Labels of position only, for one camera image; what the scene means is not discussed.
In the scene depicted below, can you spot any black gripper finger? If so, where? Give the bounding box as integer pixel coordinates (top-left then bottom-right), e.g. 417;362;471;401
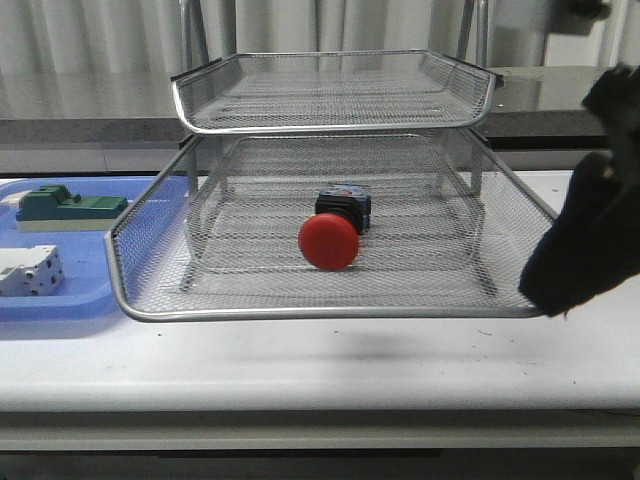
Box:
519;152;639;316

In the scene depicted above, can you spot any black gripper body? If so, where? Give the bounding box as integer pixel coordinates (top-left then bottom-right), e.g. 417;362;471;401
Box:
582;63;639;199

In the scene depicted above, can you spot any red emergency stop button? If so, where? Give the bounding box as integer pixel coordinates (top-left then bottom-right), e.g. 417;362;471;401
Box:
298;183;372;271

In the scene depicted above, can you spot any silver mesh tray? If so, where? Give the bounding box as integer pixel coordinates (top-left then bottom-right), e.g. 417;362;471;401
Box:
171;49;498;135
188;202;484;273
105;130;555;322

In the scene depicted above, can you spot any white circuit breaker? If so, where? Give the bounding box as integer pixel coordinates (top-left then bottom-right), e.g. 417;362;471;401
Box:
1;245;64;297

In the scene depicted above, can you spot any dark grey stone counter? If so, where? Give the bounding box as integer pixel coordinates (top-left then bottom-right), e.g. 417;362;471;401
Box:
1;66;603;149

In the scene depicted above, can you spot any silver metal rack frame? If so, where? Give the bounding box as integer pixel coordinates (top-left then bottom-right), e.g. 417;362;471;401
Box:
177;0;498;298

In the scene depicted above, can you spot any green and beige switch block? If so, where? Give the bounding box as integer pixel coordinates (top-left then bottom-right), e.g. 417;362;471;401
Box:
1;184;129;232

